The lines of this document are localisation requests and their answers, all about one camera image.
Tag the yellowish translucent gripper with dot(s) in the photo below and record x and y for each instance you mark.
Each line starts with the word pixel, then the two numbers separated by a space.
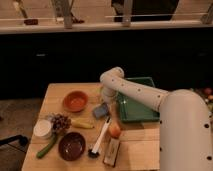
pixel 108 100

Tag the blue-grey sponge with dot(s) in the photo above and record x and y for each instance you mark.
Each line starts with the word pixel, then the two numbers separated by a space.
pixel 100 111

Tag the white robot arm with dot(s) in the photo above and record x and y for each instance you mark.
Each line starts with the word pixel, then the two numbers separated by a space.
pixel 185 129

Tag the orange-red bowl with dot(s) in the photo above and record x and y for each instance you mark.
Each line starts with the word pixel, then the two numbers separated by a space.
pixel 75 101

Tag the dark red bowl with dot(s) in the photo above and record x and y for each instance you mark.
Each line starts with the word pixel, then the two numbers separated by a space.
pixel 72 146

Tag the light green cloth piece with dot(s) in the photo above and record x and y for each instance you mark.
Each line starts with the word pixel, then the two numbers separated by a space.
pixel 99 90

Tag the green plastic tray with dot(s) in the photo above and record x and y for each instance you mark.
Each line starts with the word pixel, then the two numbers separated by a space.
pixel 133 111

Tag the orange fruit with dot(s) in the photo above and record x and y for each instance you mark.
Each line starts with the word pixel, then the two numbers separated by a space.
pixel 114 130

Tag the yellow banana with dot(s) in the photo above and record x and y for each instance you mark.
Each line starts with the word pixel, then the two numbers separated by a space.
pixel 81 124

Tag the wooden table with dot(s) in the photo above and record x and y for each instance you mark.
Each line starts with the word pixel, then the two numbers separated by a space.
pixel 139 148

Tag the small brown box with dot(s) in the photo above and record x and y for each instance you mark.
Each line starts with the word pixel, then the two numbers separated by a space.
pixel 111 152

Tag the bunch of purple grapes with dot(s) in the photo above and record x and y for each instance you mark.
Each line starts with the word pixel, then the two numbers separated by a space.
pixel 60 123

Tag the white dish brush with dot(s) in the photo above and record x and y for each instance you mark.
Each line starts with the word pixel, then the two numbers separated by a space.
pixel 94 152

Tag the white round container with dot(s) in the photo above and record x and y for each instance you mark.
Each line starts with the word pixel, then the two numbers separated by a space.
pixel 43 129

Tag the green cucumber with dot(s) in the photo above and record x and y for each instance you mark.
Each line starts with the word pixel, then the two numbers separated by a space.
pixel 48 147

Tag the black chair base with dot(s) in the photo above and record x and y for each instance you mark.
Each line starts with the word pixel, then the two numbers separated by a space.
pixel 23 140

